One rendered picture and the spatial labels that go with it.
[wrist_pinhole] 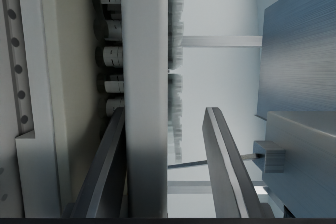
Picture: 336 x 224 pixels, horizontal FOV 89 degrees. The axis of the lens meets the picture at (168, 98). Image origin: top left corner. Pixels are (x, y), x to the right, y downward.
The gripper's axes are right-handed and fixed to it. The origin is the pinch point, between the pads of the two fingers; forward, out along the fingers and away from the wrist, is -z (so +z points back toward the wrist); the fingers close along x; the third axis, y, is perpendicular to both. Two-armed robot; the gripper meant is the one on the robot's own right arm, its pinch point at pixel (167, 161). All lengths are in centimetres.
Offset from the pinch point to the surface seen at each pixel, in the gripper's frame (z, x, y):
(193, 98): -256, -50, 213
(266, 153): -6.7, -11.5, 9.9
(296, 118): -9.0, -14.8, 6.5
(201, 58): -316, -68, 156
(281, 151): -6.8, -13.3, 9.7
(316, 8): -38, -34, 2
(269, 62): -47, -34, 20
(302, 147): -5.7, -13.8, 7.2
